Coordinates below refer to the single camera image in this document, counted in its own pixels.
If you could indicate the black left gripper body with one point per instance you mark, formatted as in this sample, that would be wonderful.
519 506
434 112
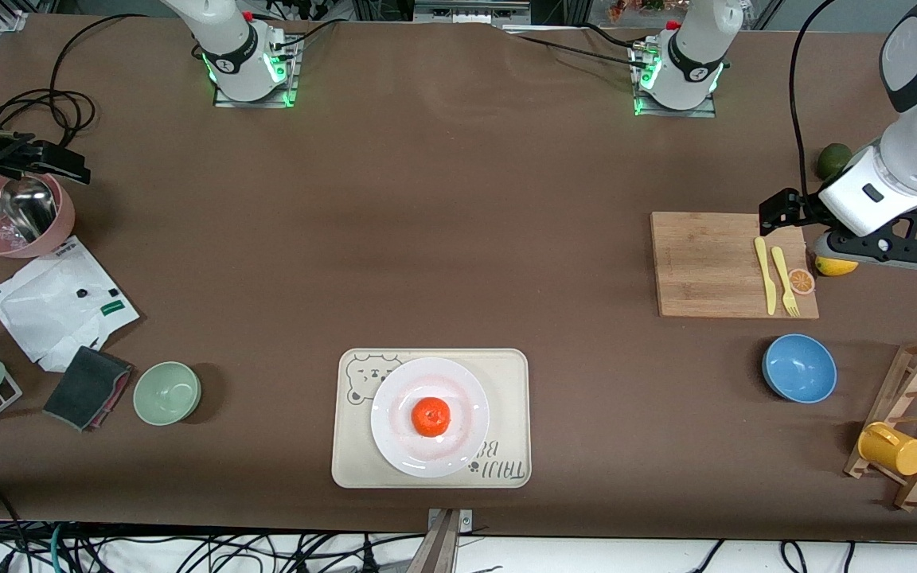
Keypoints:
808 210

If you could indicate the white round plate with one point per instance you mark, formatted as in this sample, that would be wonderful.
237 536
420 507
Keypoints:
462 382

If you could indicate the orange fruit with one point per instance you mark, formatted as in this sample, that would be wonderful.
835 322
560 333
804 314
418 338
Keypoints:
431 417

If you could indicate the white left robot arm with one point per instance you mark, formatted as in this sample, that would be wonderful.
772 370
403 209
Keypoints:
853 201

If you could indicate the yellow plastic fork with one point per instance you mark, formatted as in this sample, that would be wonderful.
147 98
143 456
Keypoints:
780 267

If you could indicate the metal scoop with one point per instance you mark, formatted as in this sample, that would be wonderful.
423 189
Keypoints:
29 208

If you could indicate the dark green avocado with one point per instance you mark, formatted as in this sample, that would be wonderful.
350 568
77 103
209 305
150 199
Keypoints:
833 161

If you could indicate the yellow plastic knife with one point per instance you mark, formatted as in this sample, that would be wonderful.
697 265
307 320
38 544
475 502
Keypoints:
765 274

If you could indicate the yellow lemon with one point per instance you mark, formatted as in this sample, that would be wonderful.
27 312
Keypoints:
837 269

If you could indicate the pink bowl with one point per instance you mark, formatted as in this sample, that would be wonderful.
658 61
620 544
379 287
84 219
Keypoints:
56 239

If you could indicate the toy orange slice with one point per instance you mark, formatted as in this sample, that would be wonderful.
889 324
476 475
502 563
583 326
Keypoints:
801 281

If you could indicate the wooden cutting board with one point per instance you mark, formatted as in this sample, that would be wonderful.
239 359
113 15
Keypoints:
697 263

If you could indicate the white plastic bag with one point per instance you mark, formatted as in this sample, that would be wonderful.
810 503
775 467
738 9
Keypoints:
52 310

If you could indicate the blue bowl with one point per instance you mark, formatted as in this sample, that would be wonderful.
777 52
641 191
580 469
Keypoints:
799 368

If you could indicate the wooden cup rack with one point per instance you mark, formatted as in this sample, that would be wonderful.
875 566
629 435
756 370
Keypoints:
916 362

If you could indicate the brown table mat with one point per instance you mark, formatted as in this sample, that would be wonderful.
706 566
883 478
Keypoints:
586 199

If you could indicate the dark grey folded cloth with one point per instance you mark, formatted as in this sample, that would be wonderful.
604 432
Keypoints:
84 386

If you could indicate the pale green bowl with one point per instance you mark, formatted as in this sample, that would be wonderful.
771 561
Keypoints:
167 392

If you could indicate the yellow mug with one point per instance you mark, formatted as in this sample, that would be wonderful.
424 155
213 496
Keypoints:
892 450

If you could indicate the beige bear print tray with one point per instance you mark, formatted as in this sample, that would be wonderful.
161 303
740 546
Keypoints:
506 382

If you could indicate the metal table bracket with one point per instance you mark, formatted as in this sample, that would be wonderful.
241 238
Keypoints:
17 20

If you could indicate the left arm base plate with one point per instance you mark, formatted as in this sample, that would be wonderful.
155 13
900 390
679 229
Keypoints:
677 113

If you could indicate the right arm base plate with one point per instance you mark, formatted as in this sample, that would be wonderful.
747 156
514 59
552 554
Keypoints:
255 103

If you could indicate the grey metal frame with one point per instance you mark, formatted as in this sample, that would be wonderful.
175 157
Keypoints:
470 9

